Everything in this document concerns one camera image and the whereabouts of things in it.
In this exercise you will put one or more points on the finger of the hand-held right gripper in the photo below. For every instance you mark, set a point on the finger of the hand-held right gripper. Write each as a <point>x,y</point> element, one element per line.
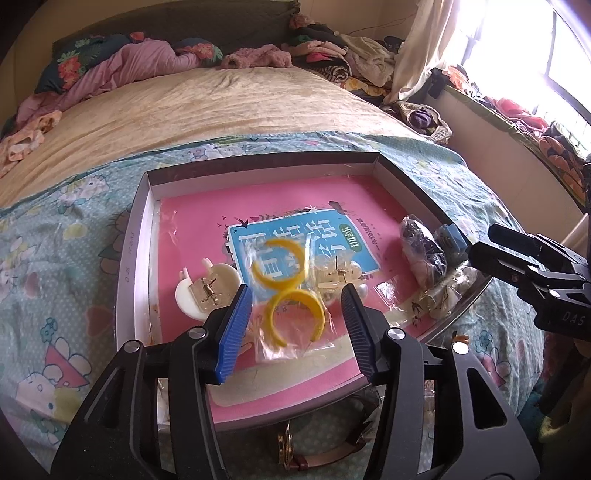
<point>496,263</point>
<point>521,240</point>

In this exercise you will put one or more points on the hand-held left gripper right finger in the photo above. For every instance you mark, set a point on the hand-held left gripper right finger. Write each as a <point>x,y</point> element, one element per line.
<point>358,337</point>

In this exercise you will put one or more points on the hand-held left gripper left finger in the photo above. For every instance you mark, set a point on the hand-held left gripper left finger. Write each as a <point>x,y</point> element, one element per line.
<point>233,337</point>

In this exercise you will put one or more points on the yellow hoop earring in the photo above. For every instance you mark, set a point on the yellow hoop earring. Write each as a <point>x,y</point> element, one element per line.
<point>276,282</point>
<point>271,323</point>

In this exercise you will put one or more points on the small blue box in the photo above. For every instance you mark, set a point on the small blue box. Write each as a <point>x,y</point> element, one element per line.
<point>455,240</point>

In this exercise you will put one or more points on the gold hair clip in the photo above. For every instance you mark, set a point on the gold hair clip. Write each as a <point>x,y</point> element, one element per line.
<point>450,290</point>

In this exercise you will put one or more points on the white hair clip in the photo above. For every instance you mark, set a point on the white hair clip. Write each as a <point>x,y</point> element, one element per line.
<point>226,277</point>

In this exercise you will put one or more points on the pearl hair clip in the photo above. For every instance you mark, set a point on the pearl hair clip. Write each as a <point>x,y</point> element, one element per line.
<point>328,277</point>

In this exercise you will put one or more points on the dark beaded jewelry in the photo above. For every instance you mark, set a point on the dark beaded jewelry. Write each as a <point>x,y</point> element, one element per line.
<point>422,249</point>

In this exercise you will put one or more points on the shallow grey cardboard box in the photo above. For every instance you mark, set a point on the shallow grey cardboard box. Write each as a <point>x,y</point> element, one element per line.
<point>138,258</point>

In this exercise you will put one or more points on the patterned fabric heap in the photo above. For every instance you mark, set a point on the patterned fabric heap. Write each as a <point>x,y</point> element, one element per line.
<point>561,157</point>

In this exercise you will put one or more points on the yellow-green garment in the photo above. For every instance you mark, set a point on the yellow-green garment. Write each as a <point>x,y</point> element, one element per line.
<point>570,427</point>

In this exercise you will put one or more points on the red garment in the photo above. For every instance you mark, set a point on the red garment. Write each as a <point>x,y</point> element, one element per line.
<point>519,113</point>

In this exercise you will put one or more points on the purple garment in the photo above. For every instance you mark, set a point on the purple garment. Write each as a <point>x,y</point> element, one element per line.
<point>422,117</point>

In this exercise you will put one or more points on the teal cartoon printed blanket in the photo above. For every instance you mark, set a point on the teal cartoon printed blanket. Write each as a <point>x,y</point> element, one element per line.
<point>60,277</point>

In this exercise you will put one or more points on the window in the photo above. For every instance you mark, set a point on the window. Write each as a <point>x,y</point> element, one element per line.
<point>531,50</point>

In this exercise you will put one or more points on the cream curtain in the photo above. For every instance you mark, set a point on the cream curtain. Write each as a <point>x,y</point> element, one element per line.
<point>425,46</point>

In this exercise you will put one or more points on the beige bedsheet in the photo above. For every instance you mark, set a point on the beige bedsheet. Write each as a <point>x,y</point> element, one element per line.
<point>207,106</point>

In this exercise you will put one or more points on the pile of clothes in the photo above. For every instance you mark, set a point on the pile of clothes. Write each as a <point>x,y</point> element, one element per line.
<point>341,55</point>

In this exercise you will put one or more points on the pink fuzzy garment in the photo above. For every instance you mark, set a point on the pink fuzzy garment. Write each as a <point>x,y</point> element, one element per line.
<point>256,56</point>

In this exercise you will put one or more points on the pink patterned garment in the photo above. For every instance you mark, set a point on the pink patterned garment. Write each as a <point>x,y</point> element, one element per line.
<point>25,138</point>

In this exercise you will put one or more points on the dark floral pillow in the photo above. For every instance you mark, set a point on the dark floral pillow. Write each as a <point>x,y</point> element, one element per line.
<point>69,64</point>
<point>203,50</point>

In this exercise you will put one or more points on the pink duvet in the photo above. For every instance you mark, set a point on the pink duvet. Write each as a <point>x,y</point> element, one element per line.
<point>129,64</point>

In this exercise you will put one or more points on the dark green headboard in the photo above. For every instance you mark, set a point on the dark green headboard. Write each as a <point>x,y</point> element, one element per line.
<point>184,23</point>

